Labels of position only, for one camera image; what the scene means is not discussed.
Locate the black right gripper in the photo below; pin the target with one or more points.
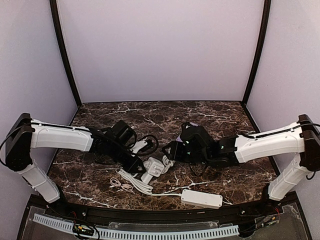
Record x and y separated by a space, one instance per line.
174 150

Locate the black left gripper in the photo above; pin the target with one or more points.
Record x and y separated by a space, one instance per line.
133 163

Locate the white cube socket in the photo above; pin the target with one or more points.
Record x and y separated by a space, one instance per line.
154 167

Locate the white plug with cable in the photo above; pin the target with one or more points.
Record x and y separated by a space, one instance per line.
143 187

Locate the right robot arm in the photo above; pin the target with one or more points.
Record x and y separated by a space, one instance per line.
302 138

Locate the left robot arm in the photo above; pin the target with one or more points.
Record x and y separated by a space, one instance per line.
118 142

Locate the white power strip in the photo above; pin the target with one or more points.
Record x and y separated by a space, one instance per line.
201 199

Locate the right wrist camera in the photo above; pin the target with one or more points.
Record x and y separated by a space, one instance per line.
194 134

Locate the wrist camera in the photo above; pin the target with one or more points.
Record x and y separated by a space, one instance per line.
123 132
194 134

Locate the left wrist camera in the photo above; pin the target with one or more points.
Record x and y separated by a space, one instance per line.
123 132

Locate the white slotted cable duct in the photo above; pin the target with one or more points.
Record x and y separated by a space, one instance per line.
130 231

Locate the black front table rail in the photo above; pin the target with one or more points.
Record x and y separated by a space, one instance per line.
238 213

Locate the left black frame post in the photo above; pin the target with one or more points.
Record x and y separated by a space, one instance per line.
63 51

